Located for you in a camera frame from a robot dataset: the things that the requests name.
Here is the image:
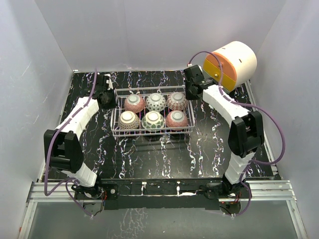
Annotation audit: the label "white wire dish rack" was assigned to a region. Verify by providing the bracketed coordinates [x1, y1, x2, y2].
[111, 86, 195, 137]

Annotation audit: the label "white bowl green leaves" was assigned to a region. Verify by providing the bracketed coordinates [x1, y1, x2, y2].
[142, 111, 165, 132]

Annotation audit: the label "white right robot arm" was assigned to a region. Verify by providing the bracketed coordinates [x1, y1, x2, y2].
[184, 65, 264, 198]

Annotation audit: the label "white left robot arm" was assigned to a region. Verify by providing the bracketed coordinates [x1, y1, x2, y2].
[44, 73, 116, 199]

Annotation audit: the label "white bowl red lattice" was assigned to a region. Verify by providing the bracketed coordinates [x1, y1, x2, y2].
[166, 92, 187, 111]

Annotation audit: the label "pink floral bowl back left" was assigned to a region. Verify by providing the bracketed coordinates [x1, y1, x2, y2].
[124, 94, 145, 113]

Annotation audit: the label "pink floral bowl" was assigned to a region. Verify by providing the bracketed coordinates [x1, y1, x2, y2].
[165, 110, 188, 131]
[124, 94, 145, 113]

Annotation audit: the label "brown patterned bowl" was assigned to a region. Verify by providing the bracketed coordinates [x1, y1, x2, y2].
[118, 111, 140, 130]

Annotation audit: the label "pink floral bowl front right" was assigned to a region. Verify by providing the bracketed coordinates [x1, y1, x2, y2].
[165, 110, 188, 131]

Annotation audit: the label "white bowl brown diamonds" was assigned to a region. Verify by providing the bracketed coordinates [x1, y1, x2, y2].
[146, 93, 166, 112]

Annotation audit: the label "round white mini drawer cabinet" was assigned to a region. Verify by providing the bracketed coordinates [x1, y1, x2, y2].
[203, 41, 257, 92]

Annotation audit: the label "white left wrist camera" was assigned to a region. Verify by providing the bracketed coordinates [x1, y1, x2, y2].
[103, 74, 114, 90]

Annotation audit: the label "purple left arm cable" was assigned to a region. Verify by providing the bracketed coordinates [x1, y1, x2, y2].
[44, 66, 98, 218]

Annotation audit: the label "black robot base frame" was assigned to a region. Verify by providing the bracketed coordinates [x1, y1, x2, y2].
[71, 178, 252, 210]

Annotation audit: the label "aluminium rail frame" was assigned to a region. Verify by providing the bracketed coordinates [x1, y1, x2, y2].
[18, 81, 309, 239]

